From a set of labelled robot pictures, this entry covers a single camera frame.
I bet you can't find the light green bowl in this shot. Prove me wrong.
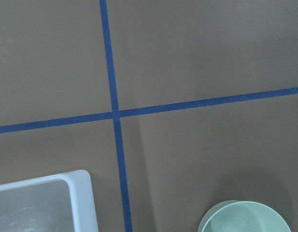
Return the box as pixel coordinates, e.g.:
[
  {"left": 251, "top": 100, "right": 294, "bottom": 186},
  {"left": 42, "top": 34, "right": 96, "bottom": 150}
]
[{"left": 198, "top": 200, "right": 291, "bottom": 232}]

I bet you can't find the clear plastic storage box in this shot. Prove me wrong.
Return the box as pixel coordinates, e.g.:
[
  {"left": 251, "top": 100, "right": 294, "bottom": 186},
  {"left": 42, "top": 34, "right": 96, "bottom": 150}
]
[{"left": 0, "top": 170, "right": 99, "bottom": 232}]

